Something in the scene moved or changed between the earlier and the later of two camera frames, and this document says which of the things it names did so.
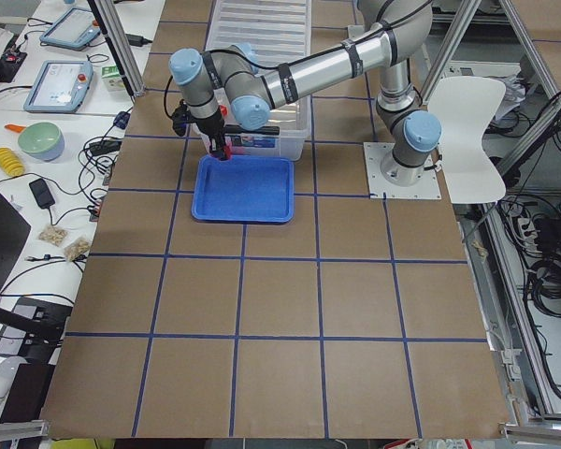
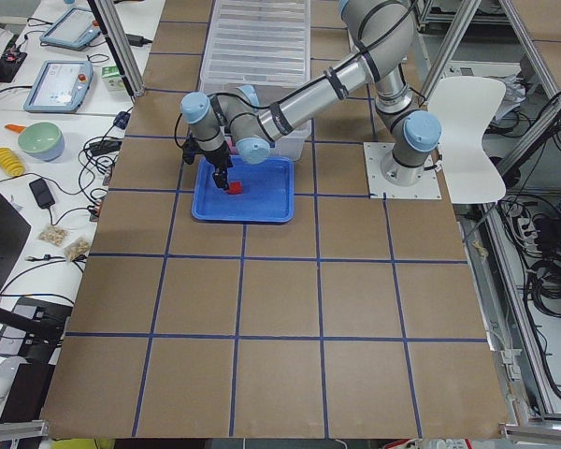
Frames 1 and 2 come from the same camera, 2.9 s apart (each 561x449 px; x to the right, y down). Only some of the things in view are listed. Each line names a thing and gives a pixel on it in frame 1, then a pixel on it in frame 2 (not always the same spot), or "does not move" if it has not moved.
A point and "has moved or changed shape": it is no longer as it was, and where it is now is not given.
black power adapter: x=136 y=40 does not move
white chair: x=463 y=109 does not move
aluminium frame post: x=109 y=20 does not move
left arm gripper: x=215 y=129 → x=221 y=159
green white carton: x=112 y=79 does not move
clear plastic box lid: x=280 y=32 has moved or changed shape
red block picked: x=227 y=152 has moved or changed shape
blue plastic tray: x=244 y=190 does not move
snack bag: x=54 y=236 does not move
